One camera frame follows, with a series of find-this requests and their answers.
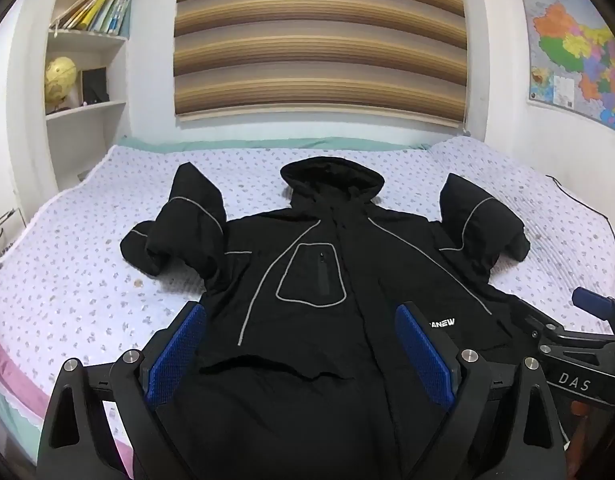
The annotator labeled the black picture frame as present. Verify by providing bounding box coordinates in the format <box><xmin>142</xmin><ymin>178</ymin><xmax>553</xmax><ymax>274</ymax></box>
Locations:
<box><xmin>80</xmin><ymin>66</ymin><xmax>110</xmax><ymax>106</ymax></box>

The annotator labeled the striped brown window blind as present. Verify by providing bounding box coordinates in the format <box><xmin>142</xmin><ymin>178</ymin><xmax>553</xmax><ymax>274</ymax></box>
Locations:
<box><xmin>174</xmin><ymin>0</ymin><xmax>469</xmax><ymax>123</ymax></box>

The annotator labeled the black hooded jacket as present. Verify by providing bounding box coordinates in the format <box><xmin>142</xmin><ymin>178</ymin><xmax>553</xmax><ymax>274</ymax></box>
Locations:
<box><xmin>120</xmin><ymin>156</ymin><xmax>553</xmax><ymax>480</ymax></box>

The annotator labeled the metal wire rack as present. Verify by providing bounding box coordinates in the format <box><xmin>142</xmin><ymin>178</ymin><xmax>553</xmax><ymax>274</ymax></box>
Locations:
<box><xmin>0</xmin><ymin>207</ymin><xmax>27</xmax><ymax>275</ymax></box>

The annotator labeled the black cable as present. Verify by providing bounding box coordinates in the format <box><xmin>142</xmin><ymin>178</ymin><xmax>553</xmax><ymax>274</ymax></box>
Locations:
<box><xmin>544</xmin><ymin>174</ymin><xmax>615</xmax><ymax>254</ymax></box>

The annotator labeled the white bookshelf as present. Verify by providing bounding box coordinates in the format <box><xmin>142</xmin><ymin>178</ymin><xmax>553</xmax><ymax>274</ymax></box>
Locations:
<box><xmin>38</xmin><ymin>0</ymin><xmax>144</xmax><ymax>192</ymax></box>

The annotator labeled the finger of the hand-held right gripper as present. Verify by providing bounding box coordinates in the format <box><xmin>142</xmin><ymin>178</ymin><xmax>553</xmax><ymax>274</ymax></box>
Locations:
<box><xmin>571</xmin><ymin>287</ymin><xmax>615</xmax><ymax>331</ymax></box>
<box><xmin>509</xmin><ymin>298</ymin><xmax>579</xmax><ymax>347</ymax></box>

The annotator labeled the colourful wall map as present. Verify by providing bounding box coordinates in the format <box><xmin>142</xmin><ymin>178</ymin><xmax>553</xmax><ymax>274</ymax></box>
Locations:
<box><xmin>520</xmin><ymin>0</ymin><xmax>615</xmax><ymax>137</ymax></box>

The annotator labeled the bed with floral sheet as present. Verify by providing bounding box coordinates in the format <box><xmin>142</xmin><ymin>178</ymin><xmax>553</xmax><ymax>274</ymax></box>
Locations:
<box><xmin>0</xmin><ymin>136</ymin><xmax>615</xmax><ymax>461</ymax></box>

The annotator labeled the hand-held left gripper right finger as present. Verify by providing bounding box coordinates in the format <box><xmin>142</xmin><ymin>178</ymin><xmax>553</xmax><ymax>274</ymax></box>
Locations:
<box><xmin>395</xmin><ymin>301</ymin><xmax>574</xmax><ymax>480</ymax></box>

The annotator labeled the row of leaning thin books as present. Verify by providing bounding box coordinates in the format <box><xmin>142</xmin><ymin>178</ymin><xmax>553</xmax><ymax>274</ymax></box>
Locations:
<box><xmin>50</xmin><ymin>0</ymin><xmax>134</xmax><ymax>38</ymax></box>

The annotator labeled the yellow globe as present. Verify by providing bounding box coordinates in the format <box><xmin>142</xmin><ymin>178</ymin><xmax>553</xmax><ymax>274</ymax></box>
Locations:
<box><xmin>44</xmin><ymin>56</ymin><xmax>79</xmax><ymax>114</ymax></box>

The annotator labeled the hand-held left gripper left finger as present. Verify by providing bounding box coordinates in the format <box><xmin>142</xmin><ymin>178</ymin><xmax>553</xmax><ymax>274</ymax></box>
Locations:
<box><xmin>38</xmin><ymin>302</ymin><xmax>209</xmax><ymax>480</ymax></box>

